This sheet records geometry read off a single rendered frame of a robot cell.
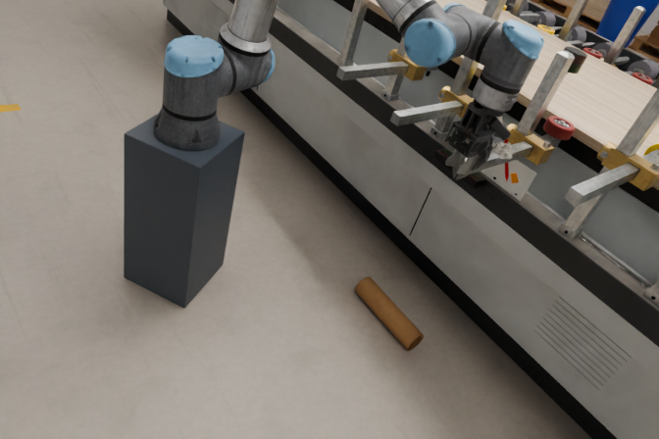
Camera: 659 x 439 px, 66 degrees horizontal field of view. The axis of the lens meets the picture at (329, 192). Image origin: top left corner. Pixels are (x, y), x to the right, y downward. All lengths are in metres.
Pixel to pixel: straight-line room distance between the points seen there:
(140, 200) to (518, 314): 1.34
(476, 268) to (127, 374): 1.25
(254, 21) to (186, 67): 0.23
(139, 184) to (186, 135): 0.23
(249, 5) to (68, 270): 1.10
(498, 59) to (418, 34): 0.19
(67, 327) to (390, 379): 1.05
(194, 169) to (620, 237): 1.23
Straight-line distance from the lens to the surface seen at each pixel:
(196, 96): 1.43
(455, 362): 1.99
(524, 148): 1.47
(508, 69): 1.12
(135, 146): 1.54
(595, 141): 1.62
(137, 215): 1.69
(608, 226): 1.72
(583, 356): 1.92
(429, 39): 1.01
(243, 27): 1.48
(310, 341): 1.84
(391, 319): 1.91
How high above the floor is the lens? 1.45
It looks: 36 degrees down
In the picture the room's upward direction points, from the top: 17 degrees clockwise
